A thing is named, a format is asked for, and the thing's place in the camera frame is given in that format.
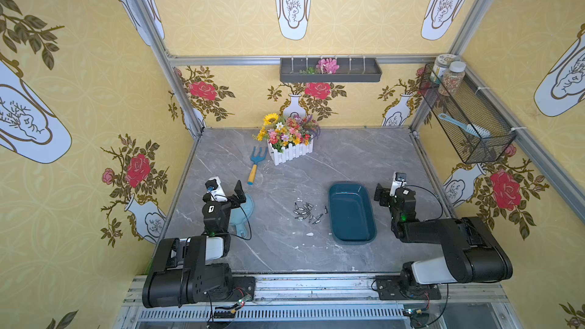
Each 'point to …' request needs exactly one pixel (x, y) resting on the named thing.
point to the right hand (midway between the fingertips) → (395, 185)
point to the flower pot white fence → (288, 138)
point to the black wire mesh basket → (468, 106)
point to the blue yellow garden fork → (250, 181)
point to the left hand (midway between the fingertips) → (219, 184)
